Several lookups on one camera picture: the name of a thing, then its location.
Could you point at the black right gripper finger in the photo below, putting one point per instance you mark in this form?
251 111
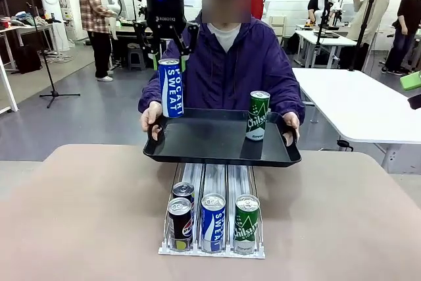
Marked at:
412 81
416 102

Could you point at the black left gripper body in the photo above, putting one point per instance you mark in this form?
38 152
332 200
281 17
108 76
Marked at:
164 11

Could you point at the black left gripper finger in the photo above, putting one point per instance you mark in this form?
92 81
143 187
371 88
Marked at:
141 35
193 35

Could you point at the blue Pocari Sweat can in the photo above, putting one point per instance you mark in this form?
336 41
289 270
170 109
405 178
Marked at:
171 90
213 225

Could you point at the green Chilsung cider can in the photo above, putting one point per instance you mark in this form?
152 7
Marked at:
258 116
246 225

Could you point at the black plastic serving tray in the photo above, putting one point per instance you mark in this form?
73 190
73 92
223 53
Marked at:
210 143

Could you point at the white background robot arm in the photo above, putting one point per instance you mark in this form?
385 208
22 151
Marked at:
113 8

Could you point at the person's right forearm purple sleeve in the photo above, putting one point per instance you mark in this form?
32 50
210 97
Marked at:
148 95

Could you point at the person's left forearm purple sleeve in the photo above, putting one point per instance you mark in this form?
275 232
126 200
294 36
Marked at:
294 103

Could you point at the person in plaid shirt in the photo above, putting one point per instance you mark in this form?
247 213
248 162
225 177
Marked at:
93 11

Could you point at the person in purple jacket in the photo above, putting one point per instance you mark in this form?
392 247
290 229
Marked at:
237 73

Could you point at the person in black sweater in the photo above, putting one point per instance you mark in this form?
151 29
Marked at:
406 21

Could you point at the person in red top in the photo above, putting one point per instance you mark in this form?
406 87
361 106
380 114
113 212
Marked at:
257 1

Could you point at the person in beige jacket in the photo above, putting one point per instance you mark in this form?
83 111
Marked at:
370 14

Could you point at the person in black T-shirt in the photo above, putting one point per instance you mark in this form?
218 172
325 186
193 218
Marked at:
317 3

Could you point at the person's right hand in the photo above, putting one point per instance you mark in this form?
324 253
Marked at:
151 113

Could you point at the person's left hand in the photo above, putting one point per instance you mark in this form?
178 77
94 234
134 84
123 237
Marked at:
293 121

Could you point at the grey stool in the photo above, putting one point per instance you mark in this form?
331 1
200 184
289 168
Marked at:
135 59

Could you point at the large white table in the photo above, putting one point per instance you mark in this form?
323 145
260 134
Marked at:
358 103

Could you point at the white drawer cabinet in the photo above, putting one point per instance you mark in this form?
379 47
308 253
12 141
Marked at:
278 26

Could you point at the white desk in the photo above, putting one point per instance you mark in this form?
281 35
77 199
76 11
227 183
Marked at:
325 39

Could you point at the black tripod stand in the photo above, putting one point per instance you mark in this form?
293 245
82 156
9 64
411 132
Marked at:
46 64

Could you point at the black slim stand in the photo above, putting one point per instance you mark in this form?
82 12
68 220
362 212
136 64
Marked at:
324 24

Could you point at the white cluttered table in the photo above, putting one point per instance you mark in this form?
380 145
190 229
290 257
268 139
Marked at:
29 27

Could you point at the pile of clothes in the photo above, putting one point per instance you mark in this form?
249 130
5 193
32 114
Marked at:
28 19

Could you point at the black bag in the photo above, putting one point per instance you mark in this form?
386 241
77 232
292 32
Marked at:
29 60

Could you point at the red cup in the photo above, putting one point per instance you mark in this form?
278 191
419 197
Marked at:
6 22

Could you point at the white table leg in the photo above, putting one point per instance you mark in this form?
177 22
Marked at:
9 90

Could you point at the white can dispenser rack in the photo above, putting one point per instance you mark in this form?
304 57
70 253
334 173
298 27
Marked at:
237 182

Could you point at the black Pepsi can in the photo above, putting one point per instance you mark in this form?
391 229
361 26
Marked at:
180 225
183 190

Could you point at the black camera stand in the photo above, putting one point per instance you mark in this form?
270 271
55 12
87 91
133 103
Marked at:
363 31

